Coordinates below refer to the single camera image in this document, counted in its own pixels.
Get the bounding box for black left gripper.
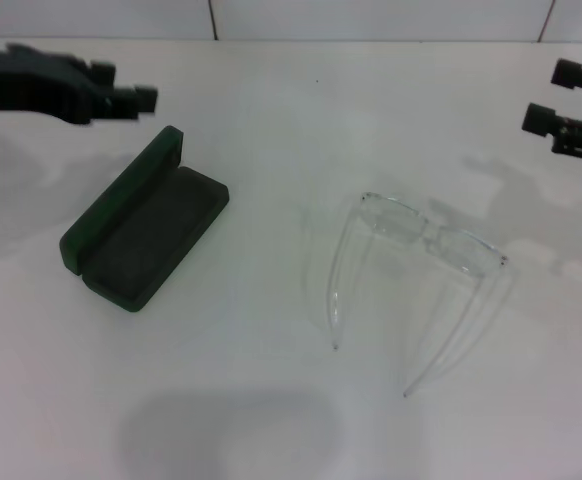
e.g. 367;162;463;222
0;43;160;127

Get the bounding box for clear white glasses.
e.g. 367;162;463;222
324;191;510;399

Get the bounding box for green glasses case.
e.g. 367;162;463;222
58;124;231;316

